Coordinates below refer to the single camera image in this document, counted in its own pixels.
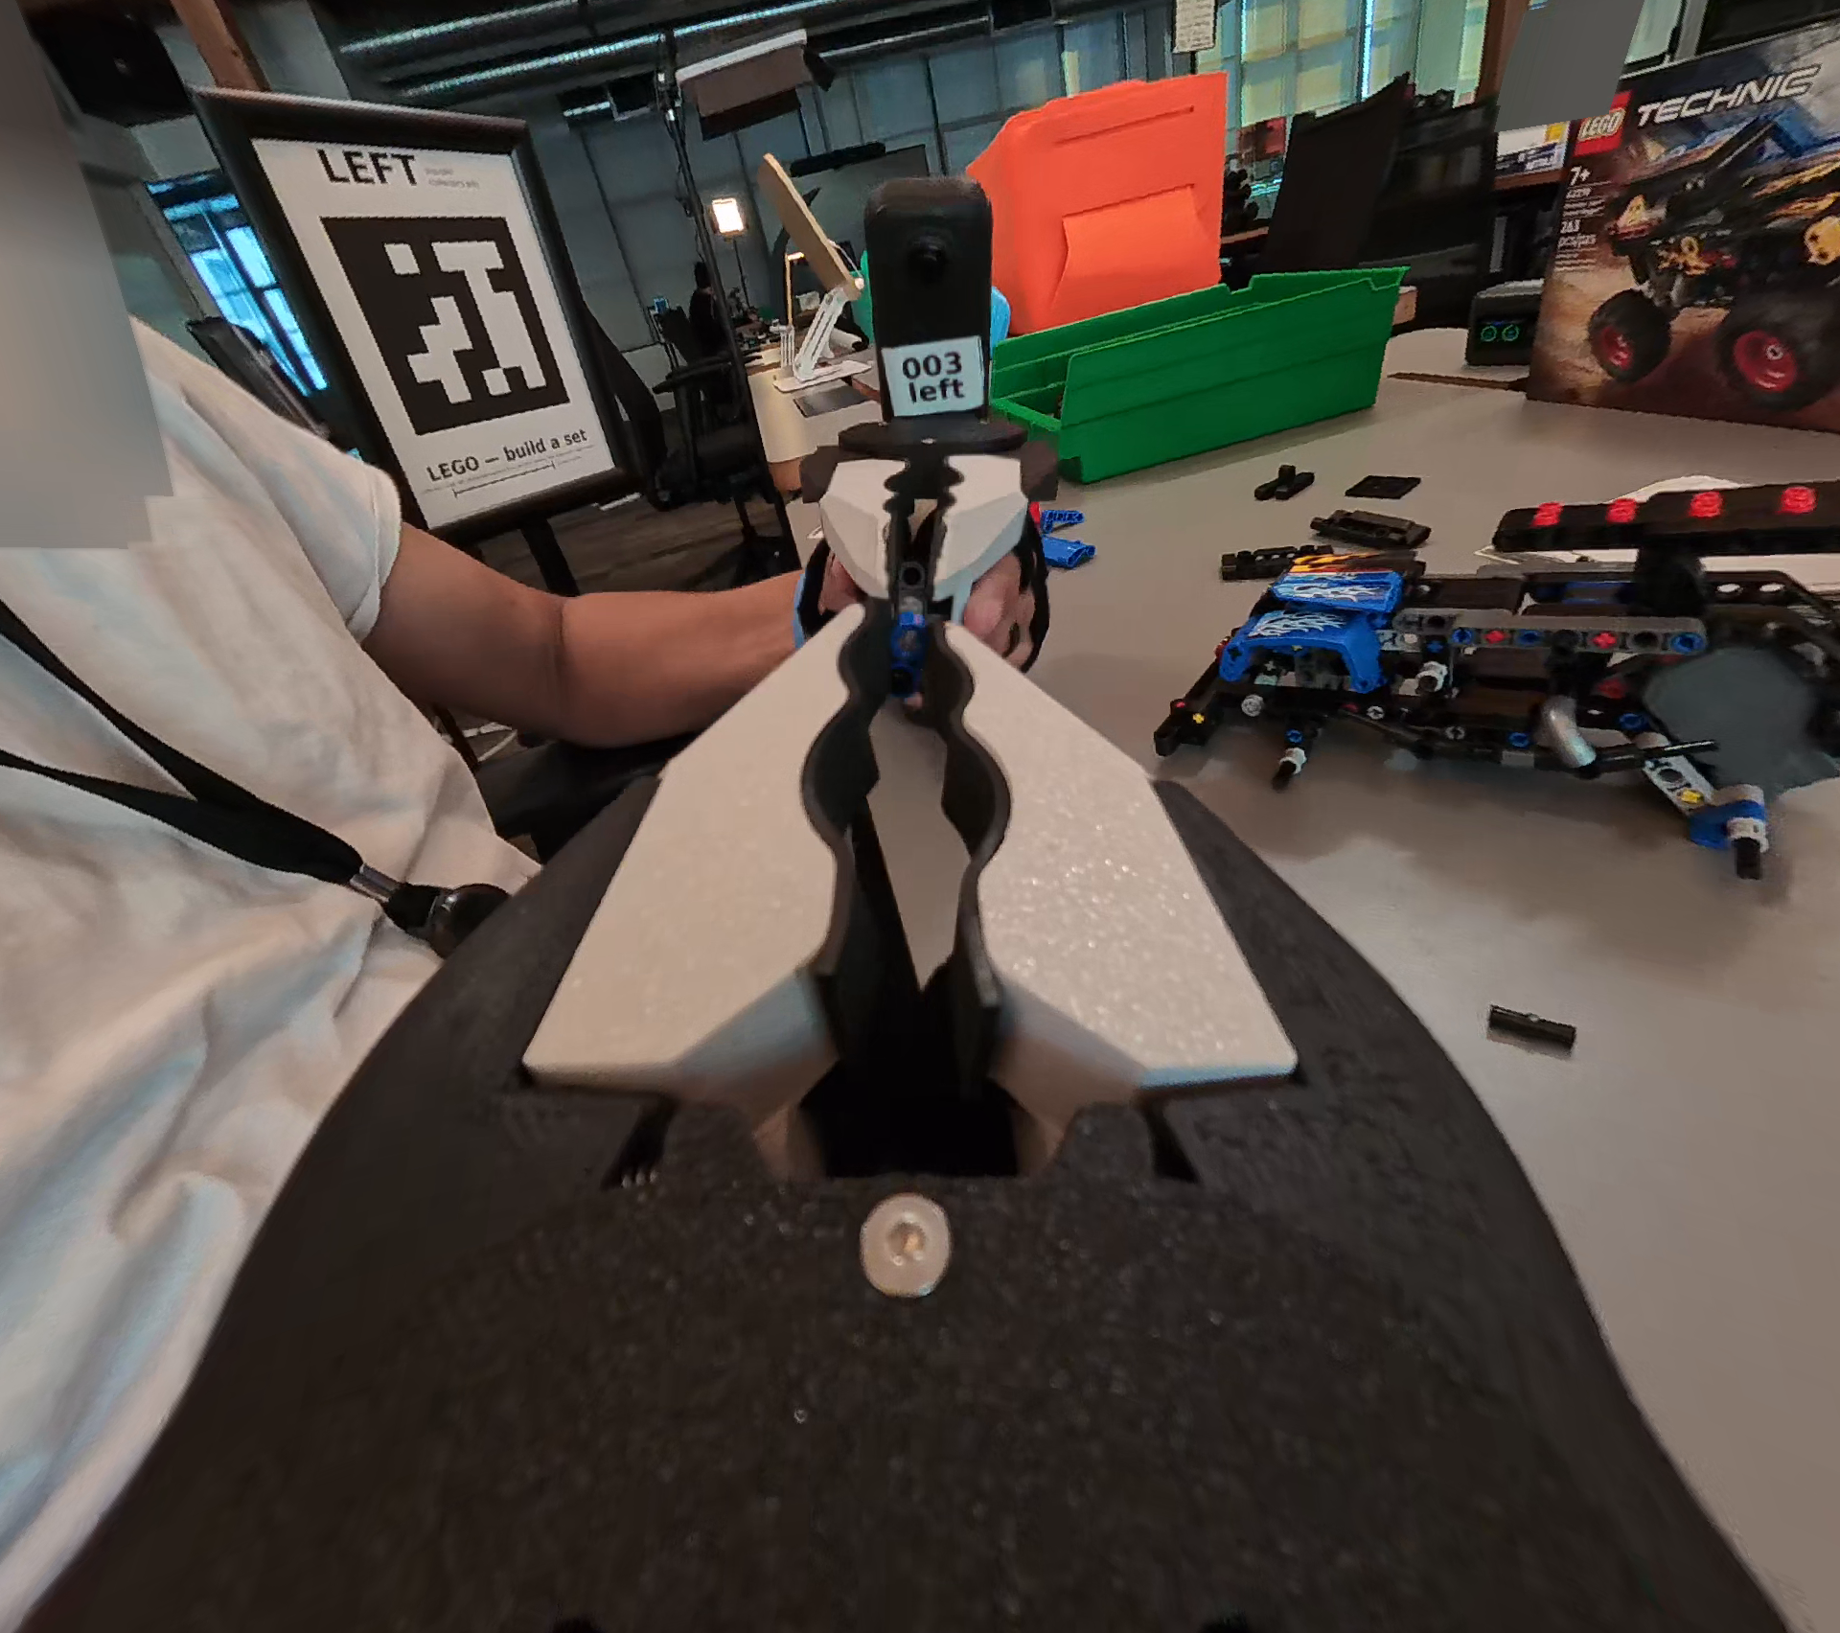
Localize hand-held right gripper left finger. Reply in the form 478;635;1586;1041
522;612;922;1185

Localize black speaker green rings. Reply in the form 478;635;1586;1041
1465;280;1549;368

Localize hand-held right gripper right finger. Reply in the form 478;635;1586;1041
921;620;1300;1185

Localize black framed marker sign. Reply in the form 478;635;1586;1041
190;87;645;598

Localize tablet on white stand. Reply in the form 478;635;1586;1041
758;152;882;393

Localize lego truck chassis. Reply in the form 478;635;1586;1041
1154;480;1840;884

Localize green storage bin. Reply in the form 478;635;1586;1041
990;267;1409;487

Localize lego set box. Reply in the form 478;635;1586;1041
1526;20;1840;437

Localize person's left forearm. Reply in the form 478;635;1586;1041
367;518;815;752

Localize black lanyard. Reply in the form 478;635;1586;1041
0;602;514;961

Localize black lego beam blue pin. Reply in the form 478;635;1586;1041
886;468;938;715

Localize person's left hand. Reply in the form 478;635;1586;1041
800;541;1041;675

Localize orange storage bin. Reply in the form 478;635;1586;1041
967;69;1233;340

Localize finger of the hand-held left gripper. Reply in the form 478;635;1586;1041
921;457;1032;629
819;457;915;629

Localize black office chair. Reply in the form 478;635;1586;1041
650;299;788;514

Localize person's white shirt torso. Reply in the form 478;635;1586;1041
0;317;553;1570

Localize studio light panel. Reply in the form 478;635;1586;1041
673;29;838;144

